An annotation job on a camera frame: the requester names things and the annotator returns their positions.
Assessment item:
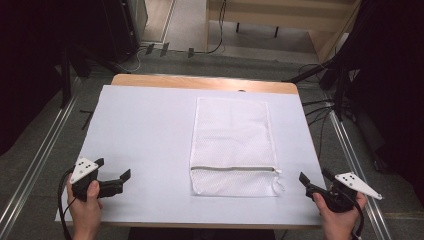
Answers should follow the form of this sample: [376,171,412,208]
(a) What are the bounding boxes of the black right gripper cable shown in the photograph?
[344,191,365,240]

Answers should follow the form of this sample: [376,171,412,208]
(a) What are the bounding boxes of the white floor cable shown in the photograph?
[121,46,148,74]

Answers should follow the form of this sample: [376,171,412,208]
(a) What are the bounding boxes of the wooden platform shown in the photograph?
[204,0,363,64]

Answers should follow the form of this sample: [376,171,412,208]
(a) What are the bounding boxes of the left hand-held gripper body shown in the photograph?
[69,156,102,202]

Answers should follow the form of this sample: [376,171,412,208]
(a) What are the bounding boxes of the black floor cables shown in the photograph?
[298,62,336,161]

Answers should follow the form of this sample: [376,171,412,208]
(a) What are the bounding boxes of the black cabinet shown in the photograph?
[99,0,149,64]

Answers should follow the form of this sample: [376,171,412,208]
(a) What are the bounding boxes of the dark curtain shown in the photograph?
[328,0,424,208]
[0,0,111,156]

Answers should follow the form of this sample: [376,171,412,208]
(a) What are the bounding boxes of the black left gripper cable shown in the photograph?
[57,168,78,240]

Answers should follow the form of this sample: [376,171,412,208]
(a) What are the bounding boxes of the person's right hand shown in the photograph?
[312,191,368,236]

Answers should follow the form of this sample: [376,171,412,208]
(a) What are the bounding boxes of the metal floor rail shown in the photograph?
[0,75,83,236]
[328,105,393,240]

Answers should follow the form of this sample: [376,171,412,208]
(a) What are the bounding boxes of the white table cover sheet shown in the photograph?
[54,84,326,228]

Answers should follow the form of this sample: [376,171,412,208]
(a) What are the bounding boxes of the black metal stand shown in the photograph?
[59,44,116,109]
[283,54,351,123]

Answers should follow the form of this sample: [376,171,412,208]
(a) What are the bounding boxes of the black hanging cable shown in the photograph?
[193,0,228,56]

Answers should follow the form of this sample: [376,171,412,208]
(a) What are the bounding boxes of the wooden table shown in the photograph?
[64,73,322,232]

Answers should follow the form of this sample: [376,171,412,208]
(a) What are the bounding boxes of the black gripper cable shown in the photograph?
[344,191,365,240]
[57,168,78,240]

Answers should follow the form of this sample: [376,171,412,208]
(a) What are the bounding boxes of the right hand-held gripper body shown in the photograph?
[325,171,384,214]

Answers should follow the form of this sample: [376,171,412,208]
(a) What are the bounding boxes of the white mesh laundry bag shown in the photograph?
[188,96,285,198]

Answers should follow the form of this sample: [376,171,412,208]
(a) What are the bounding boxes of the person's left hand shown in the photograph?
[66,173,104,234]

